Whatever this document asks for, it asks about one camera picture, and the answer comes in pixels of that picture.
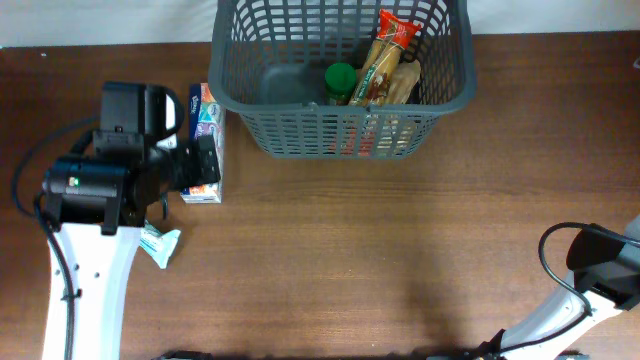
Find Kleenex tissue multipack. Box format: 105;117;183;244
181;83;226;204

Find teal tissue packet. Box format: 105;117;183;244
140;221;181;269

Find grey plastic shopping basket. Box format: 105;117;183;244
208;0;477;159

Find green lid Knorr jar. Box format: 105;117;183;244
324;62;357;106

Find spaghetti pasta package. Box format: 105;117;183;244
332;8;424;154

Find beige snack bag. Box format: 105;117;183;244
372;59;423;154

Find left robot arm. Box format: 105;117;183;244
33;82;220;359

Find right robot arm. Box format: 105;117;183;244
468;218;639;359

